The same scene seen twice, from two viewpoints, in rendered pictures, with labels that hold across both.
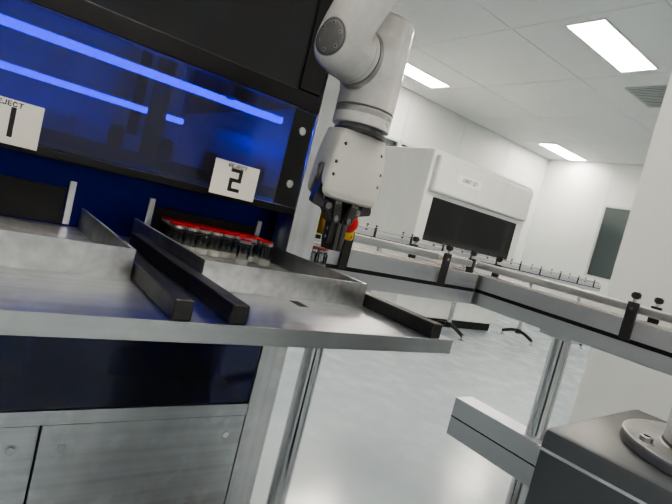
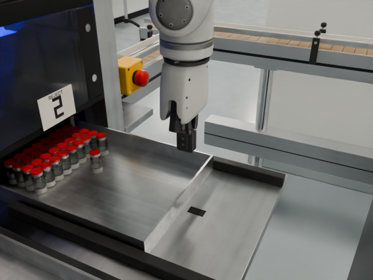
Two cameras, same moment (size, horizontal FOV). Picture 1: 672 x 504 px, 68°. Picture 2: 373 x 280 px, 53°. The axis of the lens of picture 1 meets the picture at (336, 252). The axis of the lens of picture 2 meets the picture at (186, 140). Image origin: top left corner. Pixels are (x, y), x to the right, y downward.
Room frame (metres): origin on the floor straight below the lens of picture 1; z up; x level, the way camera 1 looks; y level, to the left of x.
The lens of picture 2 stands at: (0.21, 0.27, 1.31)
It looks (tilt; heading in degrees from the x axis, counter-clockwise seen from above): 30 degrees down; 333
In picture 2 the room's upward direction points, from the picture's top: straight up
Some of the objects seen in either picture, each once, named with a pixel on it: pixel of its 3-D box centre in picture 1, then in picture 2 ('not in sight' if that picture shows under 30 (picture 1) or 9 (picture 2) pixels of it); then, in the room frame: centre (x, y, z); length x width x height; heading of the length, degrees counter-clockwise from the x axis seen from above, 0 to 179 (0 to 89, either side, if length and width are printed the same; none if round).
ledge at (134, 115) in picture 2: not in sight; (117, 115); (1.09, 0.03, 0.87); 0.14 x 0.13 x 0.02; 37
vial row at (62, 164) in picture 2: (220, 244); (68, 159); (0.87, 0.20, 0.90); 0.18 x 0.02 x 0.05; 127
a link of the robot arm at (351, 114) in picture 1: (362, 122); (186, 46); (0.73, 0.01, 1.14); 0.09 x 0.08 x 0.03; 127
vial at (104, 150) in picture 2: (265, 253); (102, 144); (0.90, 0.12, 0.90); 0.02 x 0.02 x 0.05
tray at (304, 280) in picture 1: (240, 259); (104, 174); (0.80, 0.15, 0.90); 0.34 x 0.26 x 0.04; 37
